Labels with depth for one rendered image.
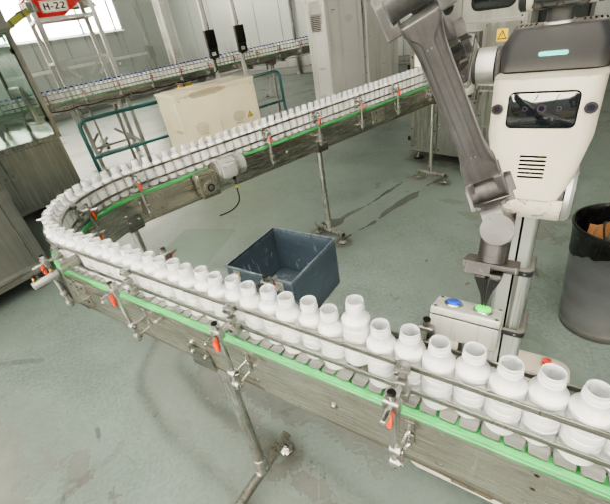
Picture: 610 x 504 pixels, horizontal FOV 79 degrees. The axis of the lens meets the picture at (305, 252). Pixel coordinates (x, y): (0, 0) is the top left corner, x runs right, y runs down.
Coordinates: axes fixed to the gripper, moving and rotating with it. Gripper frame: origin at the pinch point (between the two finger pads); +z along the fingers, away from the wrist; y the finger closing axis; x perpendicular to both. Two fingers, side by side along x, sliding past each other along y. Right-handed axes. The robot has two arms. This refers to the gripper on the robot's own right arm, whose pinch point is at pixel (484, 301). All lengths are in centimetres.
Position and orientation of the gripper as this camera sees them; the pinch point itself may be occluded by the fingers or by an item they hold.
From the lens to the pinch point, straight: 88.6
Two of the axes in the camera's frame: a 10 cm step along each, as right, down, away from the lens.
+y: 8.3, 1.8, -5.2
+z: -0.4, 9.6, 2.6
